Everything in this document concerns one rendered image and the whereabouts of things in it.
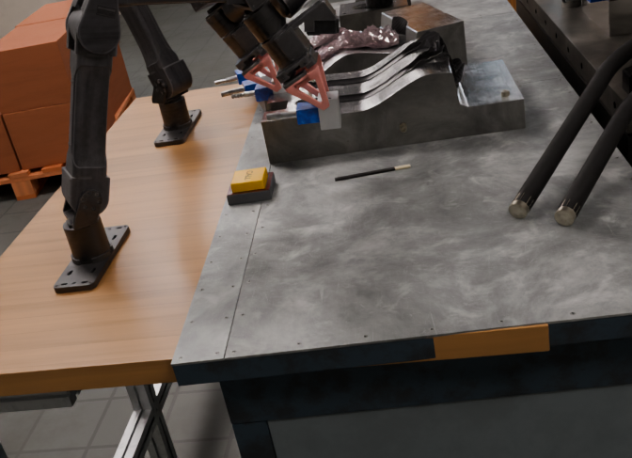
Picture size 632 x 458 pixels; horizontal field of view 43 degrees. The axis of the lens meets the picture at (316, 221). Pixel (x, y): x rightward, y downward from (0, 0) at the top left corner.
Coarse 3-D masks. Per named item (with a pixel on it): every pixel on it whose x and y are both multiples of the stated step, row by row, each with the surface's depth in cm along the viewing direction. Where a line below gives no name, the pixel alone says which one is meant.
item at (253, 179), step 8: (256, 168) 148; (264, 168) 148; (240, 176) 146; (248, 176) 146; (256, 176) 145; (264, 176) 146; (232, 184) 144; (240, 184) 144; (248, 184) 144; (256, 184) 144; (264, 184) 144; (232, 192) 145
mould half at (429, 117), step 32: (384, 64) 170; (448, 64) 153; (480, 64) 172; (288, 96) 166; (384, 96) 153; (416, 96) 151; (448, 96) 150; (480, 96) 155; (512, 96) 152; (288, 128) 155; (320, 128) 155; (352, 128) 154; (384, 128) 154; (416, 128) 154; (448, 128) 153; (480, 128) 153; (512, 128) 153; (288, 160) 158
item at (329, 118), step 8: (320, 96) 141; (328, 96) 141; (336, 96) 140; (304, 104) 142; (336, 104) 139; (280, 112) 143; (288, 112) 142; (296, 112) 140; (304, 112) 140; (312, 112) 140; (320, 112) 140; (328, 112) 140; (336, 112) 140; (304, 120) 141; (312, 120) 141; (320, 120) 141; (328, 120) 140; (336, 120) 140; (328, 128) 141; (336, 128) 141
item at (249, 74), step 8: (248, 64) 165; (256, 64) 163; (264, 64) 163; (272, 64) 164; (248, 72) 164; (256, 72) 165; (272, 72) 165; (256, 80) 165; (264, 80) 167; (272, 88) 167; (280, 88) 167
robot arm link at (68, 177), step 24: (72, 24) 121; (72, 48) 124; (72, 72) 123; (96, 72) 122; (72, 96) 124; (96, 96) 124; (72, 120) 125; (96, 120) 125; (72, 144) 126; (96, 144) 126; (72, 168) 126; (96, 168) 127; (72, 192) 126
